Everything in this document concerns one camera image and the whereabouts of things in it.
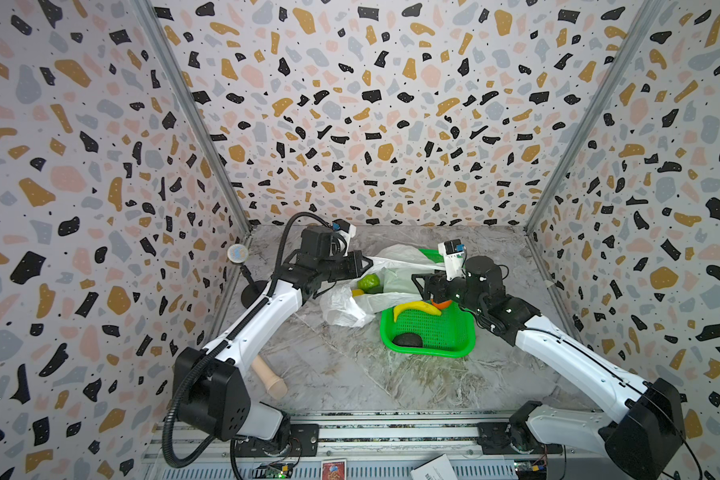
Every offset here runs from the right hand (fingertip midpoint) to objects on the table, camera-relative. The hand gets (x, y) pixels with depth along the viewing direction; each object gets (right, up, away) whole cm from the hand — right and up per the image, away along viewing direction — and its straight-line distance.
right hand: (422, 268), depth 75 cm
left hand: (-13, +3, +2) cm, 13 cm away
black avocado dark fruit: (-3, -21, +10) cm, 24 cm away
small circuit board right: (+24, -48, -4) cm, 54 cm away
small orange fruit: (+4, -8, -6) cm, 11 cm away
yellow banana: (+1, -13, +19) cm, 23 cm away
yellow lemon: (-18, -9, +23) cm, 30 cm away
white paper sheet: (+2, -44, -9) cm, 45 cm away
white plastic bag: (-7, 0, +4) cm, 8 cm away
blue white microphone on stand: (-47, +4, +2) cm, 48 cm away
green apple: (-14, -6, +22) cm, 27 cm away
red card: (-21, -46, -7) cm, 51 cm away
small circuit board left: (-36, -47, -5) cm, 59 cm away
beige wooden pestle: (-38, -31, +3) cm, 49 cm away
